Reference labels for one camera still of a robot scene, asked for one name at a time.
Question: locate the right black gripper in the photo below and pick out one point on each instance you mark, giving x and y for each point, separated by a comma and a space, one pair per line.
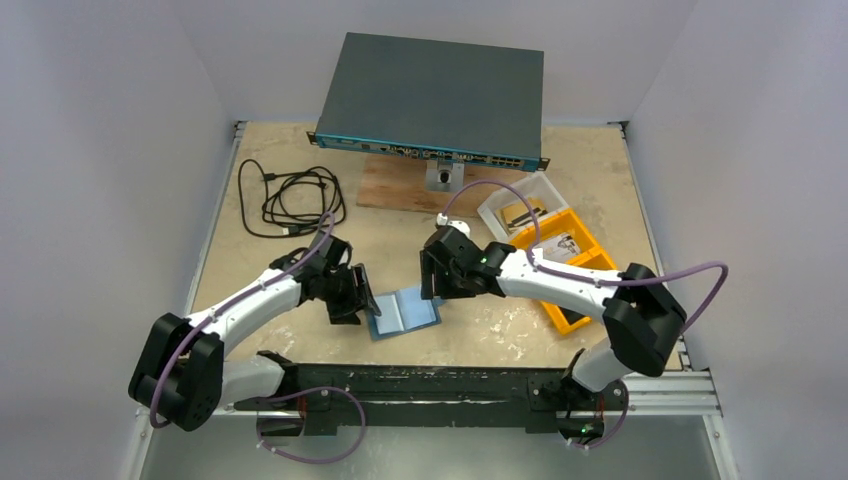
432, 273

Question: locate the aluminium frame rail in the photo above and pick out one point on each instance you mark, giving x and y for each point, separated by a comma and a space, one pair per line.
676, 393

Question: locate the white plastic bin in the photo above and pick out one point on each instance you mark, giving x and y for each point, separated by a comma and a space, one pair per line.
535, 185

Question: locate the yellow bin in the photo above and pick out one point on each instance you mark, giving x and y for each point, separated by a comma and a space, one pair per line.
566, 221
566, 321

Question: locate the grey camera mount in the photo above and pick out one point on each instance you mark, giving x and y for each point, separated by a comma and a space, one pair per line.
444, 176

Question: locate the wooden board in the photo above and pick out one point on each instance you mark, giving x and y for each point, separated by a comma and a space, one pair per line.
397, 183

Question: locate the blue card holder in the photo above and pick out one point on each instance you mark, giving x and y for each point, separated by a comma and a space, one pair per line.
403, 311

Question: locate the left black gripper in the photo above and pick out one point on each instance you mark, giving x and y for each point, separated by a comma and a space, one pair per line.
358, 296

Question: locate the grey network switch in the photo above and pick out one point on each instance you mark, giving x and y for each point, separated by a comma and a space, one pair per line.
435, 100

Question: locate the gold cards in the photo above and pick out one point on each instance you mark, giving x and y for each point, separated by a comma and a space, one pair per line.
516, 216

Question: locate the yellow bin front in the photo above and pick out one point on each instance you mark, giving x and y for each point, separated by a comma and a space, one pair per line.
566, 321

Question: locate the yellow bin middle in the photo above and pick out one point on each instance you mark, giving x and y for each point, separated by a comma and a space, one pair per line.
566, 221

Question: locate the silver items in bin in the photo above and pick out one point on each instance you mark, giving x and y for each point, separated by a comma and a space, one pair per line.
560, 248

